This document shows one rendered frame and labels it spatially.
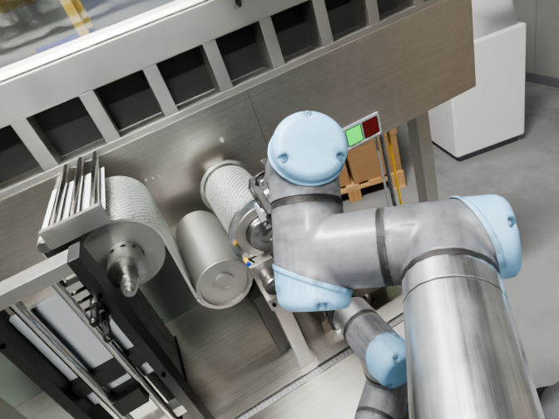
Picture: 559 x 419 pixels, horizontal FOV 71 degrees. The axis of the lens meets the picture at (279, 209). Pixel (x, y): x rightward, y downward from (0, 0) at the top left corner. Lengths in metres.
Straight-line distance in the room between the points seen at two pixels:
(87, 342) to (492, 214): 0.61
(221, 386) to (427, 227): 0.79
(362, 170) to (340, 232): 2.61
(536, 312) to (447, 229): 1.89
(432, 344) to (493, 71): 2.93
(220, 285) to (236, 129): 0.43
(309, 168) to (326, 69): 0.79
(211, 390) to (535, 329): 1.54
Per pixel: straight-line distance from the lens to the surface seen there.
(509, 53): 3.19
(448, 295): 0.30
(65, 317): 0.70
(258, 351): 1.06
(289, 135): 0.37
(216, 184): 0.92
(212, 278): 0.82
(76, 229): 0.70
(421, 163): 1.67
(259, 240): 0.77
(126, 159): 1.03
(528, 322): 2.17
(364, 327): 0.69
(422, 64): 1.33
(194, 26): 1.01
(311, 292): 0.36
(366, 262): 0.35
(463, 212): 0.36
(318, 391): 0.94
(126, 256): 0.70
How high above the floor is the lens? 1.68
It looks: 31 degrees down
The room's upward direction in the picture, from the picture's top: 21 degrees counter-clockwise
